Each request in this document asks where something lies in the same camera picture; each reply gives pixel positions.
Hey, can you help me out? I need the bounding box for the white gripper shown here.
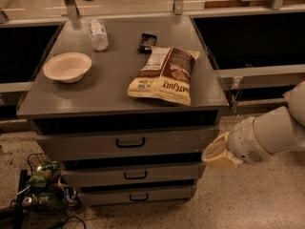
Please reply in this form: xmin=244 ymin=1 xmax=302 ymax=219
xmin=201 ymin=116 xmax=273 ymax=170

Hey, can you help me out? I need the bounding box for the grey drawer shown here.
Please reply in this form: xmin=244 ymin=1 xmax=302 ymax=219
xmin=78 ymin=185 xmax=196 ymax=206
xmin=62 ymin=161 xmax=205 ymax=188
xmin=36 ymin=126 xmax=219 ymax=161

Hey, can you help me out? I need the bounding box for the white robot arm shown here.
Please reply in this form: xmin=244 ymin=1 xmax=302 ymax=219
xmin=202 ymin=82 xmax=305 ymax=169

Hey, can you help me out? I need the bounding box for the grey top drawer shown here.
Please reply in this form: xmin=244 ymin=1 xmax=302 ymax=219
xmin=36 ymin=126 xmax=219 ymax=161

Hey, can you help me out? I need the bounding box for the grey drawer cabinet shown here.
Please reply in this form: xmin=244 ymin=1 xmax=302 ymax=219
xmin=17 ymin=16 xmax=228 ymax=194

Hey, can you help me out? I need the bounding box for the grey bottom drawer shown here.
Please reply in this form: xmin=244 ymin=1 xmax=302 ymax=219
xmin=78 ymin=185 xmax=196 ymax=206

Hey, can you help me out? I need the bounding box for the brown cream chip bag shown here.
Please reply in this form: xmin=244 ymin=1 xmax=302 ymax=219
xmin=127 ymin=47 xmax=199 ymax=106

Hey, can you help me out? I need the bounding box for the dark snack bar wrapper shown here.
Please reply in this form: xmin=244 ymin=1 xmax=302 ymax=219
xmin=137 ymin=33 xmax=157 ymax=53

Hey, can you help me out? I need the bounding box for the soda can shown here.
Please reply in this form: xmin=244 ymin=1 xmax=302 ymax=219
xmin=66 ymin=187 xmax=79 ymax=207

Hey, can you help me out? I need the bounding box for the green chip bag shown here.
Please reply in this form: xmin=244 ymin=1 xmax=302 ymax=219
xmin=28 ymin=161 xmax=62 ymax=188

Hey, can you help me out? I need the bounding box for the white paper bowl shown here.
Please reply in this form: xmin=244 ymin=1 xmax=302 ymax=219
xmin=43 ymin=52 xmax=92 ymax=83

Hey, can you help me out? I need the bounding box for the black floor cable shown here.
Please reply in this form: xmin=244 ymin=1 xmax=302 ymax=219
xmin=47 ymin=216 xmax=88 ymax=229

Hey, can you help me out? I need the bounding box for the black wire basket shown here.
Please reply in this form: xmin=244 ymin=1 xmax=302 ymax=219
xmin=27 ymin=153 xmax=50 ymax=175

